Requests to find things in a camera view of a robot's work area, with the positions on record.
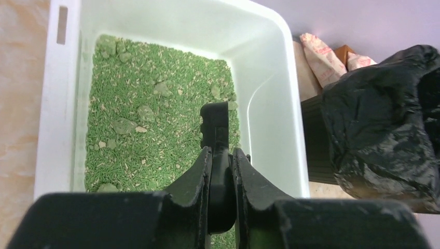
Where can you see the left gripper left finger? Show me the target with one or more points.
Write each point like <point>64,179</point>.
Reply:
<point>176,217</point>

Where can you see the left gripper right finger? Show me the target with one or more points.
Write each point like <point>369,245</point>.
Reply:
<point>269,218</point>

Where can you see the black trash bin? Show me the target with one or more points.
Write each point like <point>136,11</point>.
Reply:
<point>316,142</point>

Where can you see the black litter scoop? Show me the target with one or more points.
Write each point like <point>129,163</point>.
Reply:
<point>222,197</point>

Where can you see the white plastic litter box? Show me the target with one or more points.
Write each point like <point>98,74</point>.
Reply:
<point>105,59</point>

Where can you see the green litter clump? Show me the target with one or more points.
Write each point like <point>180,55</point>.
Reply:
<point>123,126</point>
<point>146,114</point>

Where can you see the black garbage bag liner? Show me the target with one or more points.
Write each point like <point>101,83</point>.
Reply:
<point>383,128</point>

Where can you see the pink floral cloth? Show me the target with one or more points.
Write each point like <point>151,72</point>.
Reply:
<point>327,64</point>

